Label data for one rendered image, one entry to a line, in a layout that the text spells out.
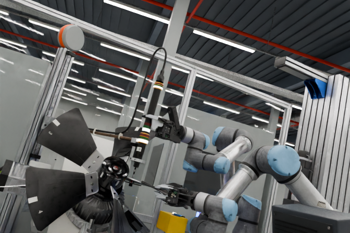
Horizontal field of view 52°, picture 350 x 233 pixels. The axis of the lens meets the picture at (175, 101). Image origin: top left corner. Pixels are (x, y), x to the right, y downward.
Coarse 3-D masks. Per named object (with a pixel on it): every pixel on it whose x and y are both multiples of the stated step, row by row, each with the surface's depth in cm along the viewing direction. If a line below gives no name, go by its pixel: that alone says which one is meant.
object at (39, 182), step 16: (32, 176) 128; (48, 176) 131; (64, 176) 135; (80, 176) 139; (32, 192) 126; (48, 192) 130; (64, 192) 134; (80, 192) 140; (32, 208) 125; (48, 208) 130; (64, 208) 134; (48, 224) 129
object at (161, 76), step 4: (160, 72) 165; (160, 76) 163; (156, 80) 164; (160, 80) 163; (140, 144) 156; (144, 144) 157; (140, 148) 156; (144, 148) 157; (136, 152) 156; (140, 152) 155; (136, 156) 155; (140, 156) 155; (136, 164) 155
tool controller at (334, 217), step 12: (288, 204) 113; (300, 204) 114; (276, 216) 109; (288, 216) 104; (300, 216) 100; (312, 216) 96; (324, 216) 93; (336, 216) 93; (348, 216) 93; (276, 228) 109; (288, 228) 104; (300, 228) 100; (312, 228) 95; (324, 228) 92; (336, 228) 89; (348, 228) 90
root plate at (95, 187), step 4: (92, 172) 144; (96, 172) 145; (88, 176) 142; (92, 176) 144; (96, 176) 145; (88, 180) 143; (92, 180) 144; (96, 180) 146; (88, 184) 143; (96, 184) 146; (88, 188) 143; (92, 188) 144; (96, 188) 146; (88, 192) 143; (92, 192) 145
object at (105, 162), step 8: (104, 160) 147; (112, 160) 150; (120, 160) 151; (104, 168) 144; (112, 168) 147; (120, 168) 149; (128, 168) 150; (104, 176) 143; (112, 176) 143; (120, 176) 146; (104, 184) 145; (112, 184) 144; (120, 184) 147; (96, 192) 147; (104, 192) 149; (120, 192) 153
